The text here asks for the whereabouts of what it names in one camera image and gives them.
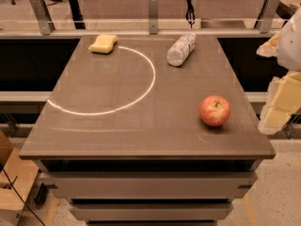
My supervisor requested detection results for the red apple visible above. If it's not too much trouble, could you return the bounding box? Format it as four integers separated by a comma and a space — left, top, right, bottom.
199, 95, 231, 127

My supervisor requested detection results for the cardboard box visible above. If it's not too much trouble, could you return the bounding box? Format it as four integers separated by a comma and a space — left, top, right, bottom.
0, 132, 39, 226

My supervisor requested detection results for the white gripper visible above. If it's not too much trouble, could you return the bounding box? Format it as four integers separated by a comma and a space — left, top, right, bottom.
256, 8, 301, 135

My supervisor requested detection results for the grey drawer cabinet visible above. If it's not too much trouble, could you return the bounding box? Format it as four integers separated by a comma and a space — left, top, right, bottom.
20, 35, 275, 226

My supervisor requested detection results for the middle metal rail bracket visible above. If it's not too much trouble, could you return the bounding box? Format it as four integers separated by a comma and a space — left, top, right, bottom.
149, 0, 159, 35

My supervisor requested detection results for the yellow sponge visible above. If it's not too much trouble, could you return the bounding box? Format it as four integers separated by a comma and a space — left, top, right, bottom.
88, 34, 118, 54

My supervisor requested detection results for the metal rail bracket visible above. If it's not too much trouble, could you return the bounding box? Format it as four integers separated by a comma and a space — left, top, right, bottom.
29, 0, 55, 35
258, 0, 280, 34
149, 0, 159, 35

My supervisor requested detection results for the right metal rail bracket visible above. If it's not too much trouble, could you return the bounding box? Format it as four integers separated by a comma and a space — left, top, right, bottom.
258, 0, 280, 34

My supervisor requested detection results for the left metal rail bracket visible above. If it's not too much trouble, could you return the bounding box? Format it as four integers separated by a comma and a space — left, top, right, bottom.
29, 0, 55, 35

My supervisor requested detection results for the black cable on floor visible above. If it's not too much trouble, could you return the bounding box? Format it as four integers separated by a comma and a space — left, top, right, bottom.
0, 163, 46, 226

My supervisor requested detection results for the hanging black cable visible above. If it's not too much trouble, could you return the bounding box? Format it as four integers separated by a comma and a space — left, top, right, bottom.
183, 0, 197, 29

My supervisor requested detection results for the clear plastic water bottle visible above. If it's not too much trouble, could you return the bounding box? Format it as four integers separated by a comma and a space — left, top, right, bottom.
166, 33, 196, 67

